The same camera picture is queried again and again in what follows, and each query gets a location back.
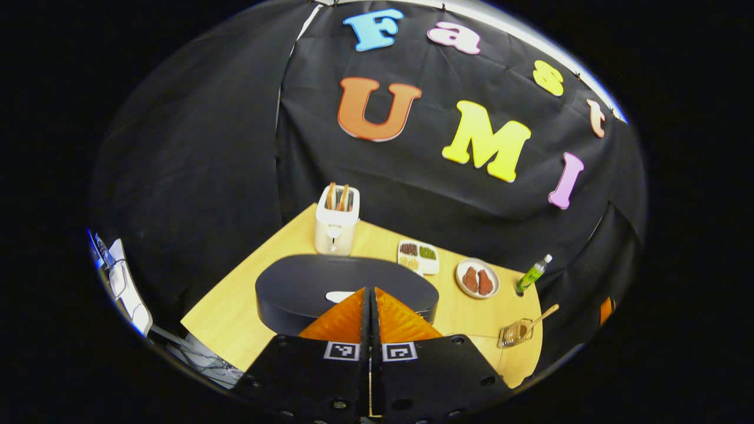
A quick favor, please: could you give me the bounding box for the white plastic object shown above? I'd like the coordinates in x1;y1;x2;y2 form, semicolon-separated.
109;238;154;336

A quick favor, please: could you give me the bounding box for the bundle of black cables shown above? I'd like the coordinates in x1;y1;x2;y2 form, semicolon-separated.
150;327;245;386

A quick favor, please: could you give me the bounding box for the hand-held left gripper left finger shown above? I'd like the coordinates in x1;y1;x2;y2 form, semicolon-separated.
233;287;372;424

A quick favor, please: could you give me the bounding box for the blue lit screen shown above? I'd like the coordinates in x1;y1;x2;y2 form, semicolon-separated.
88;230;115;271

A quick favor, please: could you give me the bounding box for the green drink bottle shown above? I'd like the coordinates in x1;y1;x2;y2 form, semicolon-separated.
515;254;553;297

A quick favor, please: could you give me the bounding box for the wooden spoon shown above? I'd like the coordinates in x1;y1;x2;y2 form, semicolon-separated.
517;304;560;341

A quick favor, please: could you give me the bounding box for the white divided dish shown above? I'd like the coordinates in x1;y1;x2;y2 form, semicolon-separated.
396;239;440;276

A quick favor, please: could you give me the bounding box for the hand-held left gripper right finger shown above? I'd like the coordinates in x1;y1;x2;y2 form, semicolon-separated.
370;287;513;424

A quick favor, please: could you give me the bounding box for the black rice cooker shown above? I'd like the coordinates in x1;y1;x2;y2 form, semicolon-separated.
254;254;440;337

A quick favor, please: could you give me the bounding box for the white round plate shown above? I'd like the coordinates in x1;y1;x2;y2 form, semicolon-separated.
455;258;501;300

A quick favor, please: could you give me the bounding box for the black backdrop cloth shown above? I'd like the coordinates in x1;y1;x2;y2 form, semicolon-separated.
88;0;649;377

